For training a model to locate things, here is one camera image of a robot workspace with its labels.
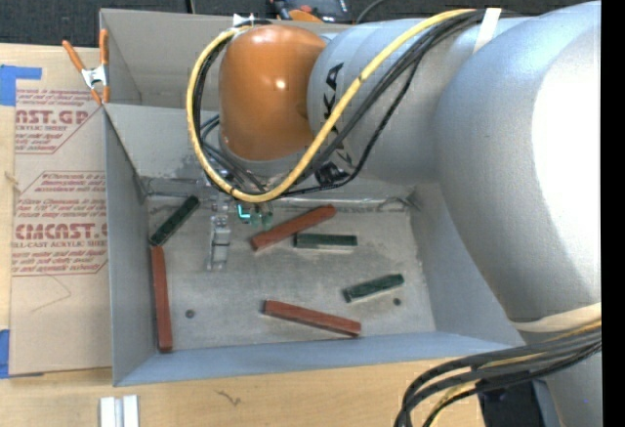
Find dark green flat block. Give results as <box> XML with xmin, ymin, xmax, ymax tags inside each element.
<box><xmin>292</xmin><ymin>232</ymin><xmax>359</xmax><ymax>251</ymax></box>
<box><xmin>341</xmin><ymin>273</ymin><xmax>406</xmax><ymax>305</ymax></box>
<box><xmin>147</xmin><ymin>194</ymin><xmax>202</xmax><ymax>247</ymax></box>

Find brown cardboard board, red print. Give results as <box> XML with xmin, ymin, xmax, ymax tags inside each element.
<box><xmin>0</xmin><ymin>42</ymin><xmax>114</xmax><ymax>380</ymax></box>

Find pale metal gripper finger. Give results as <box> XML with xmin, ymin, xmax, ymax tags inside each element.
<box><xmin>217</xmin><ymin>214</ymin><xmax>233</xmax><ymax>271</ymax></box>
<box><xmin>203</xmin><ymin>214</ymin><xmax>221</xmax><ymax>273</ymax></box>

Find red-brown flat block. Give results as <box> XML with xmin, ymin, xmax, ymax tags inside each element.
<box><xmin>149</xmin><ymin>244</ymin><xmax>175</xmax><ymax>354</ymax></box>
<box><xmin>250</xmin><ymin>203</ymin><xmax>339</xmax><ymax>252</ymax></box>
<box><xmin>262</xmin><ymin>299</ymin><xmax>363</xmax><ymax>339</ymax></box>

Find grey metal bin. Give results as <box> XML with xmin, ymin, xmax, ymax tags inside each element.
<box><xmin>99</xmin><ymin>8</ymin><xmax>527</xmax><ymax>388</ymax></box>

